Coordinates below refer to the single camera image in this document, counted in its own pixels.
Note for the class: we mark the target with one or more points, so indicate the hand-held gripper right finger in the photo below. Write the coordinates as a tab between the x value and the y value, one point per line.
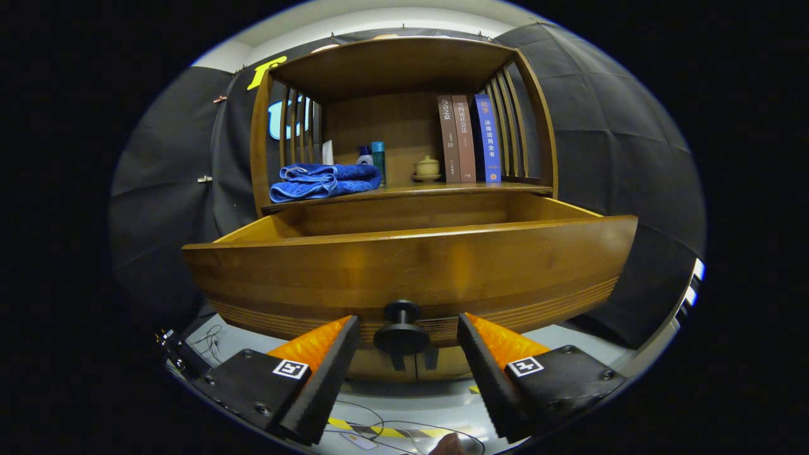
490	379

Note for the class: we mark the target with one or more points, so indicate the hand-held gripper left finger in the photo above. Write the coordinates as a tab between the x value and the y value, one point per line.
322	379

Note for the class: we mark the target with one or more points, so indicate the wooden drawer with black knob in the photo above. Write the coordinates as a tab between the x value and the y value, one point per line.
411	265

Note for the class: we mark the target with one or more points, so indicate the wooden cabinet door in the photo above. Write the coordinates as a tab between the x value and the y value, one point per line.
452	364
373	368

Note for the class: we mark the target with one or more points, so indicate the wooden cabinet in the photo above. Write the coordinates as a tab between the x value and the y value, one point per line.
392	63

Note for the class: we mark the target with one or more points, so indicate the yellow black floor tape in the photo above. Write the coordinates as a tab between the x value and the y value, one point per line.
389	432

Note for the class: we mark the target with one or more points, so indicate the folded blue towel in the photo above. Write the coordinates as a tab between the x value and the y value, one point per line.
322	183

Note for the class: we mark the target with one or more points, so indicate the beige lidded teacup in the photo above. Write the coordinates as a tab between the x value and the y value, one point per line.
427	168

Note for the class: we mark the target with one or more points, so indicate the white bottle with blue cap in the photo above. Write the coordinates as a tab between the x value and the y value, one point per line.
365	158

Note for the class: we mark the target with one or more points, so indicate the white tube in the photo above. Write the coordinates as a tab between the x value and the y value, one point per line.
328	153

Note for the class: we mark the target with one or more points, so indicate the teal bottle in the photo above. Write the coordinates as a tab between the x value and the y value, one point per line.
378	158

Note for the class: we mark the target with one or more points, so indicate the blue book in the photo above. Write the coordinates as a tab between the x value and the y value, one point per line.
490	145

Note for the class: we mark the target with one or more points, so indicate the reddish brown book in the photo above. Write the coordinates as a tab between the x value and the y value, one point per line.
466	145

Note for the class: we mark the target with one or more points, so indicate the dark brown book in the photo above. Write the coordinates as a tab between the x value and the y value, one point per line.
450	145

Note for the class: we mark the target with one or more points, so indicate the black backdrop cloth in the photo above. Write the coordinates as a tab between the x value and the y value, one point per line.
632	158

